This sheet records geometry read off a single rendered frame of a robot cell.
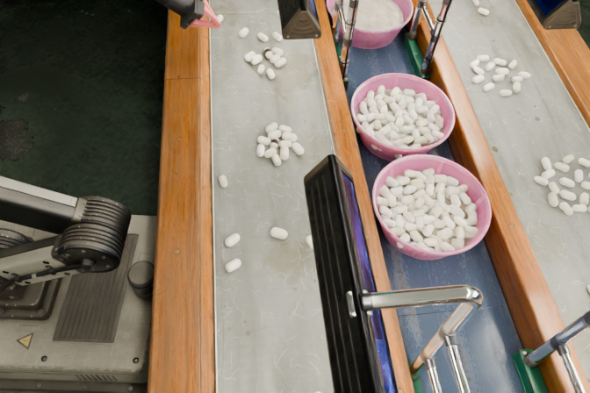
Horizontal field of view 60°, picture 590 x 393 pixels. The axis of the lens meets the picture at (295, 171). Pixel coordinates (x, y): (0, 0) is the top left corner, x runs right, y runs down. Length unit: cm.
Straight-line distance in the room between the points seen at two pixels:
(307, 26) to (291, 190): 37
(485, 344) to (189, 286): 62
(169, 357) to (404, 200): 61
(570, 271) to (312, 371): 60
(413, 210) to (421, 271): 14
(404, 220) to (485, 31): 75
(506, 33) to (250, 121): 85
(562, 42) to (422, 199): 74
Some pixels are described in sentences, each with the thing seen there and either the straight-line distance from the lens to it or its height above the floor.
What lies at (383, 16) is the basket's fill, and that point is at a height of 73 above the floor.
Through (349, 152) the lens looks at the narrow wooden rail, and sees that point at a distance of 124.
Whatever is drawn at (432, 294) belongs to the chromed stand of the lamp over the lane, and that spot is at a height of 112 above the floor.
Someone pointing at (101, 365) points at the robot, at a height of 47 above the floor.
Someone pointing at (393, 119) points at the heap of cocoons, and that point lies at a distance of 137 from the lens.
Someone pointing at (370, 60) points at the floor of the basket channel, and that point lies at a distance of 162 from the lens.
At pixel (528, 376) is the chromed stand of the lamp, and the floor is 71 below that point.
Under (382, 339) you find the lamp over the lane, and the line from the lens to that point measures 71.
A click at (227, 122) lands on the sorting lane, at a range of 132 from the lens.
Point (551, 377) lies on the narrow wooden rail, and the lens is 115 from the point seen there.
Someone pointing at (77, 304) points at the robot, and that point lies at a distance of 143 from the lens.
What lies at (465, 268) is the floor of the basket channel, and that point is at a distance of 125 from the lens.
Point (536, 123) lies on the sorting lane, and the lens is 150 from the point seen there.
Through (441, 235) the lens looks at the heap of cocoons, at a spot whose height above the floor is 74.
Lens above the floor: 173
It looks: 54 degrees down
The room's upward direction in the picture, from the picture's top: 4 degrees clockwise
